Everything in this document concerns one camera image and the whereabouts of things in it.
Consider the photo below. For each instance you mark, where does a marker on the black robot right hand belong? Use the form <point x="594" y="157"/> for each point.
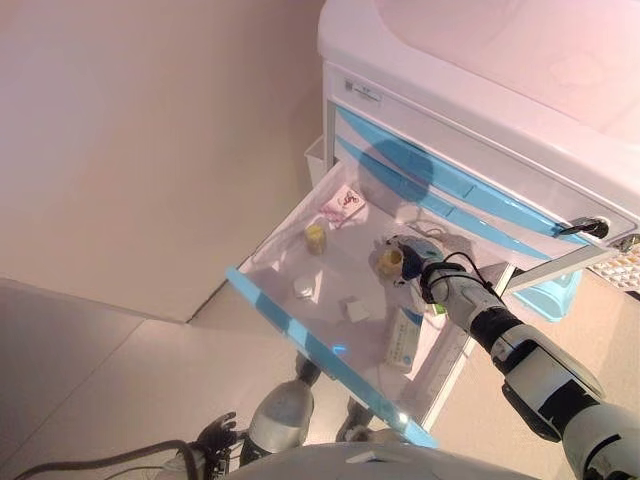
<point x="417" y="255"/>

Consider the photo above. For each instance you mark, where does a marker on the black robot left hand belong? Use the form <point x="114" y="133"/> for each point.
<point x="215" y="435"/>

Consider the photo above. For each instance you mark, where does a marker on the clear bottle yellow capsules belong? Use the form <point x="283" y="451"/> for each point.
<point x="387" y="262"/>
<point x="316" y="240"/>

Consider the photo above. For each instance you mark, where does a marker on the blue fronted cart drawer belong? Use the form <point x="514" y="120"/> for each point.
<point x="300" y="325"/>

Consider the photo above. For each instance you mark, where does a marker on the pink white medicine box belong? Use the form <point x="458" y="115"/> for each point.
<point x="345" y="205"/>

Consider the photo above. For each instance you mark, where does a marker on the blue white medicine box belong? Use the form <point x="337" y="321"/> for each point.
<point x="402" y="342"/>

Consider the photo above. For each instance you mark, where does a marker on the blue lidded waste bin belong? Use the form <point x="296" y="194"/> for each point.
<point x="547" y="300"/>

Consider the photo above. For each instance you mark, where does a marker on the white cart side bin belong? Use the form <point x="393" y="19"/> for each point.
<point x="316" y="160"/>

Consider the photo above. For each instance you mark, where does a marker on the cart label sticker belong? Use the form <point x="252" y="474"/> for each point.
<point x="362" y="90"/>

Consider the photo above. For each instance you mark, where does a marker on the black cart key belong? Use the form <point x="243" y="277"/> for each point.
<point x="590" y="226"/>

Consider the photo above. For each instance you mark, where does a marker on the white blue medical cart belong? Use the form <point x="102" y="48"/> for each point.
<point x="475" y="75"/>

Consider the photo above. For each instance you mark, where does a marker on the white perforated side basket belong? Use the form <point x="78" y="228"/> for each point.
<point x="617" y="270"/>

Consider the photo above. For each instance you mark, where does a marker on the silver cart lock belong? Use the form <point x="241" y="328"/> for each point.
<point x="627" y="243"/>

